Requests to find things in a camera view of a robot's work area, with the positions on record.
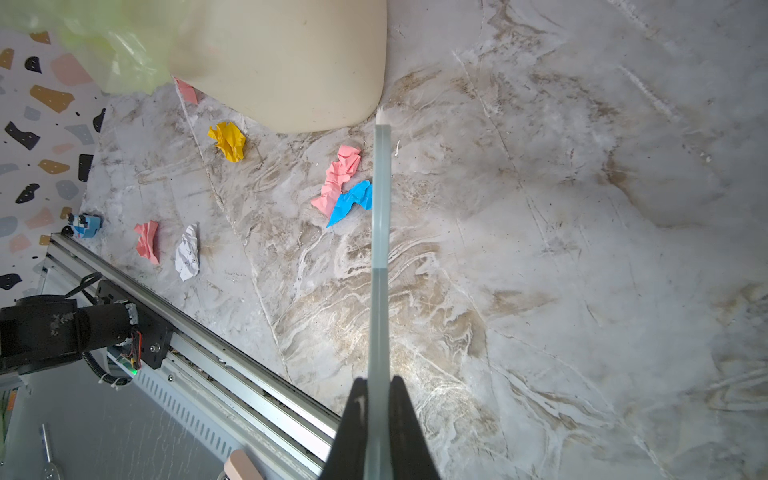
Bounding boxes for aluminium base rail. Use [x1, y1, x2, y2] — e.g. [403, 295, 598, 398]
[47, 234, 339, 479]

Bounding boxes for pink paper scrap near left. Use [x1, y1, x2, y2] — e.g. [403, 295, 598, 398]
[134, 221, 160, 265]

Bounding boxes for cream trash bin yellow bag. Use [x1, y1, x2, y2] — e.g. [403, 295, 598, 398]
[1, 1, 387, 133]

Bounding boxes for teal hand brush white bristles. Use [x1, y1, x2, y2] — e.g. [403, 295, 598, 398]
[364, 107, 394, 479]

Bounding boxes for yellow paper scrap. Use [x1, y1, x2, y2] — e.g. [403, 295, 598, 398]
[208, 122, 246, 163]

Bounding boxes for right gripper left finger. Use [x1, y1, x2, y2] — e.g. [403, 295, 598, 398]
[318, 378, 368, 480]

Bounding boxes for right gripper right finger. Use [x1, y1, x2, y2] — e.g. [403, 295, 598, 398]
[389, 376, 440, 480]

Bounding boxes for pink paper scrap far left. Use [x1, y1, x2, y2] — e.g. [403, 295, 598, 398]
[174, 77, 199, 105]

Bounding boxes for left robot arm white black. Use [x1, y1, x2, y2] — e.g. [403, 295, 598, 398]
[1, 274, 172, 388]

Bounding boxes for blue paper scrap centre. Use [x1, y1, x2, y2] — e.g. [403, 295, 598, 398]
[327, 180, 373, 227]

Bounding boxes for pink paper scrap centre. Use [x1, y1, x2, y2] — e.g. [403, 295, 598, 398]
[311, 145, 361, 219]

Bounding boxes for pink paper scrap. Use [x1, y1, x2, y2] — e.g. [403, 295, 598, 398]
[311, 145, 361, 219]
[174, 77, 199, 105]
[134, 221, 160, 265]

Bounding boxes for white paper scrap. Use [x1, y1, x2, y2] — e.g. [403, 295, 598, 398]
[174, 224, 200, 281]

